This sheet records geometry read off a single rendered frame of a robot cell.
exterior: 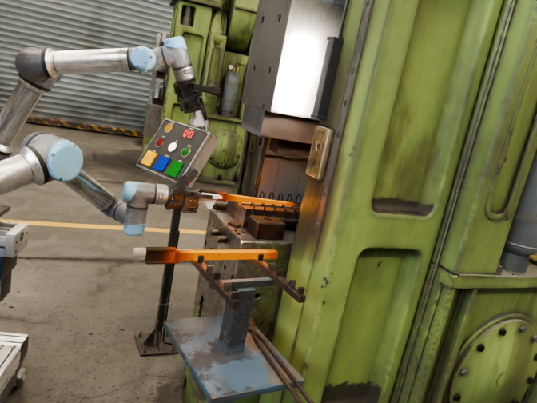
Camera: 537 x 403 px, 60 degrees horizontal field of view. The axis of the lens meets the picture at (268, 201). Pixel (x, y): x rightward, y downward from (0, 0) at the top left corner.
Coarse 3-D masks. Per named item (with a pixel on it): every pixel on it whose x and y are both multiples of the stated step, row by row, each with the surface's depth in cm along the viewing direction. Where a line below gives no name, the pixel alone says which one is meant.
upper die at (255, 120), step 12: (252, 108) 179; (252, 120) 179; (264, 120) 170; (276, 120) 172; (288, 120) 174; (300, 120) 176; (312, 120) 178; (252, 132) 178; (264, 132) 171; (276, 132) 173; (288, 132) 175; (300, 132) 177; (312, 132) 179
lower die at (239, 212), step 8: (232, 208) 191; (240, 208) 183; (248, 208) 179; (256, 208) 181; (272, 208) 186; (280, 208) 189; (288, 208) 191; (296, 208) 192; (232, 216) 190; (240, 216) 182; (248, 216) 179; (280, 216) 185; (288, 216) 186; (296, 216) 188
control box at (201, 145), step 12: (168, 120) 234; (168, 132) 229; (180, 132) 225; (204, 132) 217; (168, 144) 225; (180, 144) 221; (192, 144) 217; (204, 144) 215; (216, 144) 220; (144, 156) 230; (168, 156) 222; (180, 156) 218; (192, 156) 214; (204, 156) 217; (144, 168) 226; (168, 168) 218; (168, 180) 219
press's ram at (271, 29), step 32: (288, 0) 158; (320, 0) 160; (256, 32) 181; (288, 32) 159; (320, 32) 163; (256, 64) 179; (288, 64) 162; (320, 64) 167; (256, 96) 177; (288, 96) 166
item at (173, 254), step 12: (156, 252) 136; (168, 252) 137; (180, 252) 140; (192, 252) 141; (204, 252) 143; (216, 252) 145; (228, 252) 147; (240, 252) 149; (252, 252) 152; (264, 252) 154; (276, 252) 156
